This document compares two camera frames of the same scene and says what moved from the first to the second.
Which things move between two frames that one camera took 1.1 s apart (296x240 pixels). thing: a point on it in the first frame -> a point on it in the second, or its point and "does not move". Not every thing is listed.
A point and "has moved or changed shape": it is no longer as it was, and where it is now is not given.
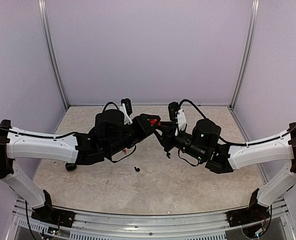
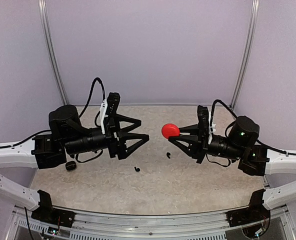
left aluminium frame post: (46, 27) does not move
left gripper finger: (147, 116) -> (136, 123)
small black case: (70, 166) does not move
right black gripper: (166, 141) -> (198, 151)
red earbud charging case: (152, 121) has moved or changed shape
